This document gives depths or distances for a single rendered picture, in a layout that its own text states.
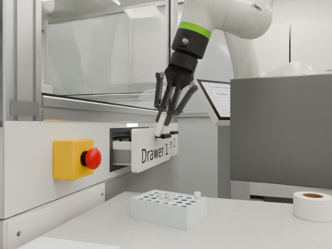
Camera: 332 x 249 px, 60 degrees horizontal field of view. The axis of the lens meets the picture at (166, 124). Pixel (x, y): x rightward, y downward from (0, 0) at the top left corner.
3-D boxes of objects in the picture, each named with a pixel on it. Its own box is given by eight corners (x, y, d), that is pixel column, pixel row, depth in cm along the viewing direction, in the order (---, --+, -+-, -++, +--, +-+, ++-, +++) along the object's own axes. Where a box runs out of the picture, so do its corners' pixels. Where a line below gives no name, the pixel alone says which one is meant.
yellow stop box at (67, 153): (97, 174, 58) (97, 138, 58) (76, 181, 51) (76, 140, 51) (75, 173, 59) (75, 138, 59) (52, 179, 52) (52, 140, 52)
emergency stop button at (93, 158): (103, 168, 55) (103, 147, 55) (92, 171, 52) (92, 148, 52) (89, 167, 56) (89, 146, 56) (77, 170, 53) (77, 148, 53)
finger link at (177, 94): (182, 76, 82) (186, 78, 81) (169, 114, 83) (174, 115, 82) (178, 74, 78) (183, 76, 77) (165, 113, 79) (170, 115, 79)
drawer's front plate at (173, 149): (176, 150, 131) (176, 126, 131) (156, 157, 103) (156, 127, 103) (173, 150, 131) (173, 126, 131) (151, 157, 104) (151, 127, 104)
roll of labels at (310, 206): (309, 209, 61) (309, 189, 61) (341, 219, 55) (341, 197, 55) (285, 213, 58) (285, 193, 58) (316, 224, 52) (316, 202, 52)
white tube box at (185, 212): (207, 216, 56) (207, 197, 56) (186, 229, 49) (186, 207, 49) (154, 206, 62) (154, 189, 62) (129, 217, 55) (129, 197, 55)
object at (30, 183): (178, 152, 140) (178, 122, 140) (4, 219, 42) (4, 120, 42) (19, 147, 167) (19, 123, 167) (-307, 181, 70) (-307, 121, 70)
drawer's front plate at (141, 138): (170, 159, 99) (170, 127, 99) (137, 173, 71) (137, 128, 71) (165, 159, 99) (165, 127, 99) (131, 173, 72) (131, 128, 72)
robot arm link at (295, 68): (275, 122, 109) (277, 89, 121) (321, 113, 100) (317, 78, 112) (263, 99, 102) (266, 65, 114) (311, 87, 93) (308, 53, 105)
